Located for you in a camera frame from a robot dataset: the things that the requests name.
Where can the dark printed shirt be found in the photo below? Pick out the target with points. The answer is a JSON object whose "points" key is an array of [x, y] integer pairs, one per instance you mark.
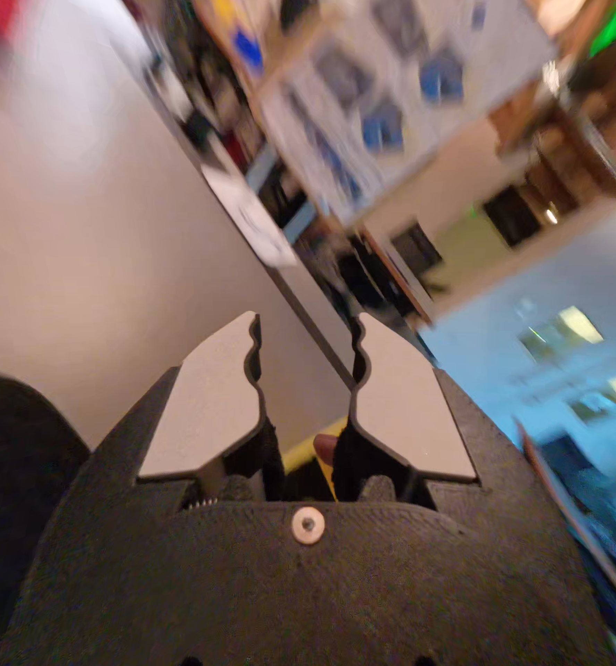
{"points": [[16, 468]]}

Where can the wooden board with instruction sheet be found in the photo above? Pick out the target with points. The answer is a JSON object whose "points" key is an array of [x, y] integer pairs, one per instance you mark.
{"points": [[391, 104]]}

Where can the blue plastic bin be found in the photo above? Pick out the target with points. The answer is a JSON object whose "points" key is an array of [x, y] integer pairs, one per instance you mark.
{"points": [[248, 47]]}

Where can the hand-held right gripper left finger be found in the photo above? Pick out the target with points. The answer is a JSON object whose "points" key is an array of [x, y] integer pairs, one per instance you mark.
{"points": [[204, 406]]}

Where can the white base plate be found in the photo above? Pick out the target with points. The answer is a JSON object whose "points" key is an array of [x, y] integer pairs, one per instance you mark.
{"points": [[256, 223]]}

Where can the person's right hand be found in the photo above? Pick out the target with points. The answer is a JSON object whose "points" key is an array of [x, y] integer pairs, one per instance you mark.
{"points": [[326, 448]]}

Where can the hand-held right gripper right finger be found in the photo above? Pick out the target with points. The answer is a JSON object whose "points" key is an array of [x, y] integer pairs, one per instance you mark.
{"points": [[407, 411]]}

